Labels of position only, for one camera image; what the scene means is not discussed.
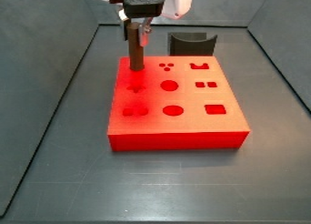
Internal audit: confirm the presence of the red shape sorter block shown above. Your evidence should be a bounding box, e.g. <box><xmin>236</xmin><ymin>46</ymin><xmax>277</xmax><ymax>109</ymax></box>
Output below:
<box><xmin>106</xmin><ymin>56</ymin><xmax>249</xmax><ymax>151</ymax></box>

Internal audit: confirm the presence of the dark brown hexagon peg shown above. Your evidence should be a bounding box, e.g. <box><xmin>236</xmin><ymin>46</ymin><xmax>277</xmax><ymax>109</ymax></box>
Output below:
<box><xmin>126</xmin><ymin>23</ymin><xmax>142</xmax><ymax>71</ymax></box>

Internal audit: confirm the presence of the black camera box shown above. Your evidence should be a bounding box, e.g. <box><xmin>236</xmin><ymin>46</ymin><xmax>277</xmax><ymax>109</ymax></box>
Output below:
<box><xmin>122</xmin><ymin>0</ymin><xmax>165</xmax><ymax>18</ymax></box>

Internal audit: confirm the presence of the black curved peg holder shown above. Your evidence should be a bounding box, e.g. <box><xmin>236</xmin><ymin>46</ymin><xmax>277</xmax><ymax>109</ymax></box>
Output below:
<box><xmin>168</xmin><ymin>32</ymin><xmax>217</xmax><ymax>56</ymax></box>

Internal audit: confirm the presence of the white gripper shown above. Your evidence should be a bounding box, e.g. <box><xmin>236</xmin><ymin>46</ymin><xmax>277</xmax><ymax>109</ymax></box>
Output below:
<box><xmin>101</xmin><ymin>0</ymin><xmax>192</xmax><ymax>46</ymax></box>

